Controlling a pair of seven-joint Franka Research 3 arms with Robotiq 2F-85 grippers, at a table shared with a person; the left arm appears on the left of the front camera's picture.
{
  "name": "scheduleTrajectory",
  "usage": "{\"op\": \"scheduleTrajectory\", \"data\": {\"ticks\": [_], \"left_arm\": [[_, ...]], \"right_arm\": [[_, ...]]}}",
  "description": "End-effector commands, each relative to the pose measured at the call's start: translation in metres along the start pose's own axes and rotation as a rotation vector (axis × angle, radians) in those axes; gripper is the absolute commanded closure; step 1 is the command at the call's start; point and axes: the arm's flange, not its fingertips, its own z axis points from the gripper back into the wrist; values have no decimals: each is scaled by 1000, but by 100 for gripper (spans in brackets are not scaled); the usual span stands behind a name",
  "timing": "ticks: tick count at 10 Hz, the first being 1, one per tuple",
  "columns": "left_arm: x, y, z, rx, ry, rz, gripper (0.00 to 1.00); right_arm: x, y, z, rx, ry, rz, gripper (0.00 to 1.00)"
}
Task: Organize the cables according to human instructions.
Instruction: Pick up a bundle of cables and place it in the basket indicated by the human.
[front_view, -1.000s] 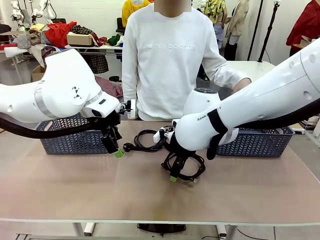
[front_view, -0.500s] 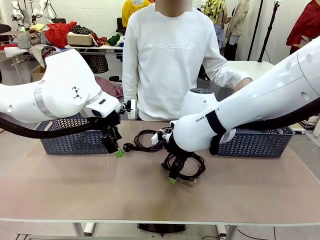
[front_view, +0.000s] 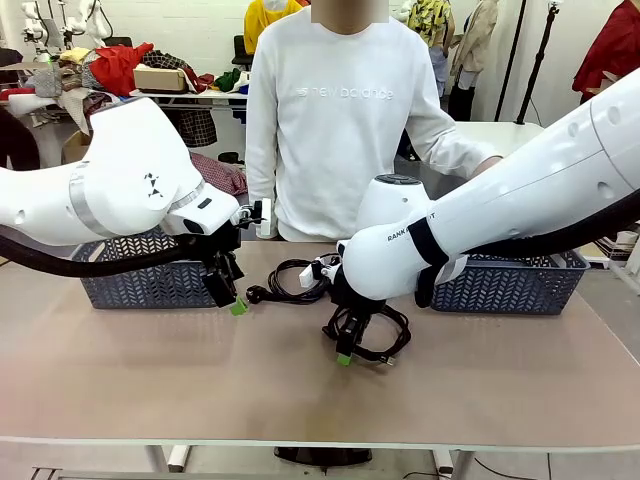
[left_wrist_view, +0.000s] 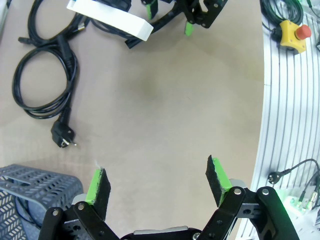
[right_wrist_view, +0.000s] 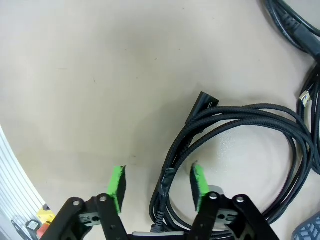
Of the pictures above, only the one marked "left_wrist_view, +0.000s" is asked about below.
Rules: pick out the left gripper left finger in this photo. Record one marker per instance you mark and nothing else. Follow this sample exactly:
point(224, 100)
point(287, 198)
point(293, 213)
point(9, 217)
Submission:
point(100, 195)

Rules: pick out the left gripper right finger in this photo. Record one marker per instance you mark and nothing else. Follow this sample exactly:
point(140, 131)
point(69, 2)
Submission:
point(220, 180)

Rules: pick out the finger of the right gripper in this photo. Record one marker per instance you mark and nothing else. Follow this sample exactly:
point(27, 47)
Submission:
point(151, 10)
point(200, 12)

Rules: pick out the blue-grey perforated plastic basket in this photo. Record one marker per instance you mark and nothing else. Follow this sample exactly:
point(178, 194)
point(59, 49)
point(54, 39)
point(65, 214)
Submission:
point(37, 175)

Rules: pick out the green lit electronics unit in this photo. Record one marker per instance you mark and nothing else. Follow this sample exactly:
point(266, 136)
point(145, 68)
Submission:
point(300, 202)

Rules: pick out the yellow emergency stop button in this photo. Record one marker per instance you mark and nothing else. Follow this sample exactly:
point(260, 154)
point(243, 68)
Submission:
point(292, 35)

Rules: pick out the slotted aluminium base plate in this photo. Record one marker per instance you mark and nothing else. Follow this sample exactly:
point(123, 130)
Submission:
point(287, 100)

